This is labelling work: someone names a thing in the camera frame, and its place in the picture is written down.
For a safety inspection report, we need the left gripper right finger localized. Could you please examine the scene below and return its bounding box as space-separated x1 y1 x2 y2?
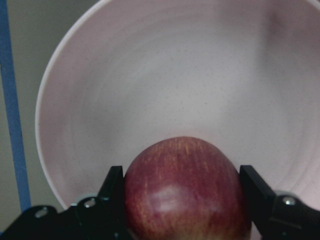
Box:
239 165 276 235

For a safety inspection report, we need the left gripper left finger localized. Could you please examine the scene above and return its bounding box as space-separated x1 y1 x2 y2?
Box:
96 165 125 221

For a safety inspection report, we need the red apple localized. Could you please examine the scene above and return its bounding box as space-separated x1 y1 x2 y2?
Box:
124 137 252 240

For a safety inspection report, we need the pink plate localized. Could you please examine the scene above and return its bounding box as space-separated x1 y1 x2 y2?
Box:
35 0 320 209

